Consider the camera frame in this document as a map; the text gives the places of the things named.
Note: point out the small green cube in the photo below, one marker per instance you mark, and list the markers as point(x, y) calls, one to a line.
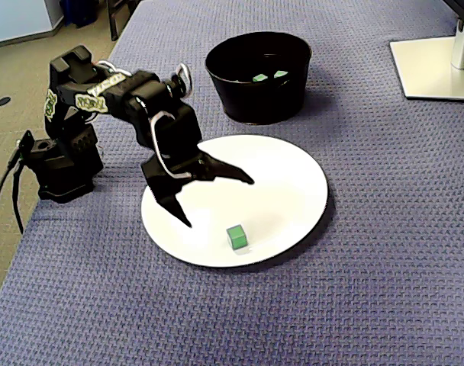
point(237, 238)
point(260, 78)
point(281, 73)

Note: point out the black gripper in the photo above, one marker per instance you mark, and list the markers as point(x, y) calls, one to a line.
point(183, 165)

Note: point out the dark blue bin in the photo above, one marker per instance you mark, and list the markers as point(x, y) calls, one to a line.
point(79, 11)

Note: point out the white round plate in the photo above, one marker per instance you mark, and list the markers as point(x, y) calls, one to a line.
point(293, 198)

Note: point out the dark chair legs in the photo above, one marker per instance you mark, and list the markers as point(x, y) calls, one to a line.
point(113, 23)

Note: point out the black round bowl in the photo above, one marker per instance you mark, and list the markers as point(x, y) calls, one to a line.
point(262, 103)

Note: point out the black round floor cap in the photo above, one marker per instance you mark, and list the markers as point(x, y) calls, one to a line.
point(3, 101)

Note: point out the black robot arm with stickers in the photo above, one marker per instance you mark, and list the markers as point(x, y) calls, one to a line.
point(71, 152)

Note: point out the blue woven table cloth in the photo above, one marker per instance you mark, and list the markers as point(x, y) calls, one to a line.
point(369, 228)

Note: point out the light blue panel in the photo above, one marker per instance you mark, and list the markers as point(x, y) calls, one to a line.
point(18, 19)

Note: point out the silver monitor stand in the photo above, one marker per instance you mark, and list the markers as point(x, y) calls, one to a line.
point(426, 68)

